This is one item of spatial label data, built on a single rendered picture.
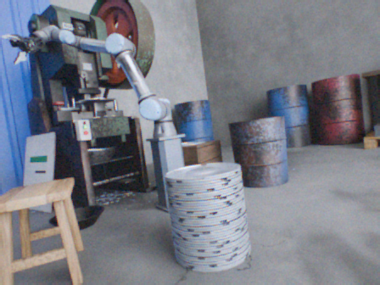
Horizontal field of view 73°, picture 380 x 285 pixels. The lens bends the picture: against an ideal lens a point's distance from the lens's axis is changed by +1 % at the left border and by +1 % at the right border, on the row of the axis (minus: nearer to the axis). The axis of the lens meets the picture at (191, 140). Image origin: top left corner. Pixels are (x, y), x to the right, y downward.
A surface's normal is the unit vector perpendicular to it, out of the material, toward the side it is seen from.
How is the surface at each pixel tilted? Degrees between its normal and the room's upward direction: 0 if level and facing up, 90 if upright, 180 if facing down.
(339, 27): 90
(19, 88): 90
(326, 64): 90
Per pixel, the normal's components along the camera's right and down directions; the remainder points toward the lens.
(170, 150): 0.56, -0.03
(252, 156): -0.51, 0.15
